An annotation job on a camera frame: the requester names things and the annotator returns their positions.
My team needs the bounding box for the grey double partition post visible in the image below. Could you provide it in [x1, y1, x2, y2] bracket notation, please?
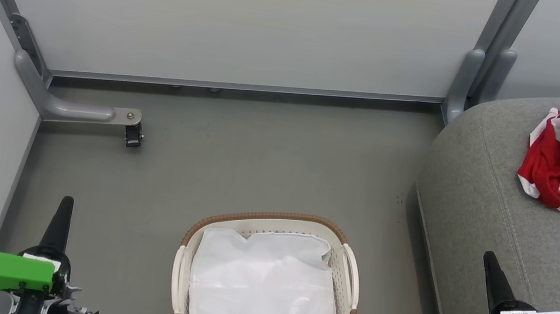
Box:
[438, 0, 541, 137]

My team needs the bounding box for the white liner sheet in basket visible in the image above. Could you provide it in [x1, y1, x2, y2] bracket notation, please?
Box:
[182, 215, 353, 314]

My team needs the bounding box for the small black caster wheel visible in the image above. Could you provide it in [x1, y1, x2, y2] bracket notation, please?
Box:
[122, 121, 146, 150]

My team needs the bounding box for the grey partition bottom rail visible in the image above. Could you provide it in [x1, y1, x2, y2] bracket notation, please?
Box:
[48, 33, 445, 141]

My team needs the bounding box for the cream laundry basket brown rim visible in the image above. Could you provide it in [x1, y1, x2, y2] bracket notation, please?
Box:
[164, 193, 373, 314]

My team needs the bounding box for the grey partition foot bracket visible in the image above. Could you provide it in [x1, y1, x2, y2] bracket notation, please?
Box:
[4, 48, 151, 137]

